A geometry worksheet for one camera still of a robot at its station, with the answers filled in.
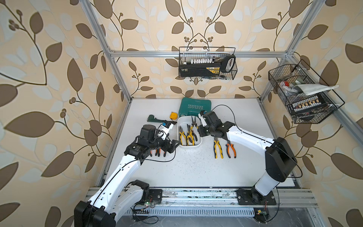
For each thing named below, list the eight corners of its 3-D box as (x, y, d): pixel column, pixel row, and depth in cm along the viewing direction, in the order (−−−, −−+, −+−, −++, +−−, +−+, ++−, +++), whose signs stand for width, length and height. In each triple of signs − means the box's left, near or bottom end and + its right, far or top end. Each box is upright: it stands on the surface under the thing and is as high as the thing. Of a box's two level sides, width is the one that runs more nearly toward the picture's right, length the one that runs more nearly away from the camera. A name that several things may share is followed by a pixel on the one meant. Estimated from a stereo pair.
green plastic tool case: (179, 117, 109) (178, 113, 106) (179, 101, 120) (179, 97, 117) (212, 117, 109) (213, 113, 106) (209, 101, 120) (210, 97, 117)
